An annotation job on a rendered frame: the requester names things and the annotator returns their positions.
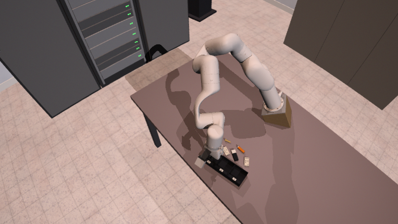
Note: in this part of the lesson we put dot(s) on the cream domino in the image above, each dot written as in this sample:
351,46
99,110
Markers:
246,161
226,151

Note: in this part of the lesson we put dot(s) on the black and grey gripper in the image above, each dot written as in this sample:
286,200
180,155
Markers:
214,154

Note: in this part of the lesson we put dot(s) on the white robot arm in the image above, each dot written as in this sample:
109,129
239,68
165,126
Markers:
206,64

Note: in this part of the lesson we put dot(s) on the black rack of bins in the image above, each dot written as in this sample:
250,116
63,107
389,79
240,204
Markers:
228,169

